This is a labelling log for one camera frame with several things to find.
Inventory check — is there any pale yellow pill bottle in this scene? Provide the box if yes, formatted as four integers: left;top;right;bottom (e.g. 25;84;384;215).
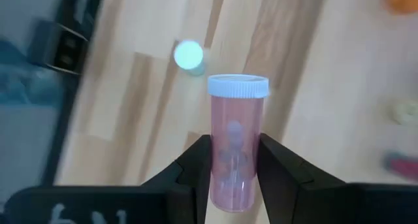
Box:
388;96;418;126

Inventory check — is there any table-level camera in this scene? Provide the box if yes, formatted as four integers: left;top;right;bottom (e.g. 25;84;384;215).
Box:
27;17;89;76

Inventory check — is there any red pill bottle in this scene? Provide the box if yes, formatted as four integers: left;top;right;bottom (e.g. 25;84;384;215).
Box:
382;151;418;183

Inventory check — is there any large orange pill bottle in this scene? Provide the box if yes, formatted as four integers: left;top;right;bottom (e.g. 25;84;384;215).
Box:
382;0;418;16

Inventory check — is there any pink pill bottle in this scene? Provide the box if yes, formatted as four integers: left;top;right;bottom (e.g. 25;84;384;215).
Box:
207;73;270;214

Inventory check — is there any teal pill bottle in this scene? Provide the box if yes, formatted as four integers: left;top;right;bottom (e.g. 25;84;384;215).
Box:
172;39;207;77

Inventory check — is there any black aluminium table frame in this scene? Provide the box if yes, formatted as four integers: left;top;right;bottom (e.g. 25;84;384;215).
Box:
40;0;105;187

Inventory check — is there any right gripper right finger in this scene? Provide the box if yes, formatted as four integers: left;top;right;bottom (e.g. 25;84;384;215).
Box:
259;134;418;224

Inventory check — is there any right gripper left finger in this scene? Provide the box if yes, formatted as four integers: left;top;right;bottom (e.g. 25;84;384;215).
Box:
5;134;212;224

